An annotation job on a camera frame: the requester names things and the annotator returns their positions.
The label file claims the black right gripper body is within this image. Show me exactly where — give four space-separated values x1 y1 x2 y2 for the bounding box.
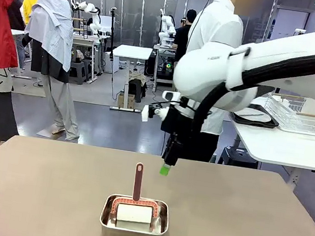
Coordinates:
159 95 202 144

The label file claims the white round plate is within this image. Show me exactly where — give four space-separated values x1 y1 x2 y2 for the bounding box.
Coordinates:
233 105 273 124

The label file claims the silver table knife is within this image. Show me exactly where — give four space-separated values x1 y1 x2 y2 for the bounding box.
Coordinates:
239 109 266 120

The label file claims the dark grey serving tray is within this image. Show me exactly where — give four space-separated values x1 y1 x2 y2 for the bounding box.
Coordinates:
227 100 282 131

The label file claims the stool with beige cloth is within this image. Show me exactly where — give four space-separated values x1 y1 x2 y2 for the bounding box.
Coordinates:
124 70 150 105

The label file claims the cardboard box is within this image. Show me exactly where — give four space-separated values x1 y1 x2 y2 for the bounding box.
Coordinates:
116 92 137 111

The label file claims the black stool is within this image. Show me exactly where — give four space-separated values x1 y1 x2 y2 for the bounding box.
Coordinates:
216 144 261 171

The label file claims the person in black shirt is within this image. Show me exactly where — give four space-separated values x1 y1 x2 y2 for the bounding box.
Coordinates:
170 6 198 65

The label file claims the white background desk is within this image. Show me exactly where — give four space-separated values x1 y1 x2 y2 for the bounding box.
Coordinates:
104 42 154 115

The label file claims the rectangular steel container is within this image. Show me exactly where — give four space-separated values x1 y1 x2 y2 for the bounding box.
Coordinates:
97 191 173 236

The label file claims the person in white shirt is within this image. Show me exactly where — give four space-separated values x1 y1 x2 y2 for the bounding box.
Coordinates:
168 0 265 168

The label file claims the white side table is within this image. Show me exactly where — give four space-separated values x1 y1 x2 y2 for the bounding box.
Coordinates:
220 116 315 190

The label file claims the grey plastic stool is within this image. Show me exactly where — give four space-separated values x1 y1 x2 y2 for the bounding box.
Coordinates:
67 59 89 86

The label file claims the person in yellow shirt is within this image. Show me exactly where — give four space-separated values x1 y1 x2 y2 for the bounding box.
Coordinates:
18 0 40 27

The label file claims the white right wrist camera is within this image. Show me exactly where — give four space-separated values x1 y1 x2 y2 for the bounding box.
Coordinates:
161 89 181 103

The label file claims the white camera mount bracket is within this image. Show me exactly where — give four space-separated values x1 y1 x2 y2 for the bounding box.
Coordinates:
140 103 170 126

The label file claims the pink handled lint roller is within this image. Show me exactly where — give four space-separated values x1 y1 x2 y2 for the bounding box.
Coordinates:
108 159 167 234

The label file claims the white wire dish rack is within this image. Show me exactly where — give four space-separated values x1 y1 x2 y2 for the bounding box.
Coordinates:
260 90 315 137

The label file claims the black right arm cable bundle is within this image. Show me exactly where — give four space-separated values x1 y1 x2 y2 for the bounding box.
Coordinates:
189 26 315 150

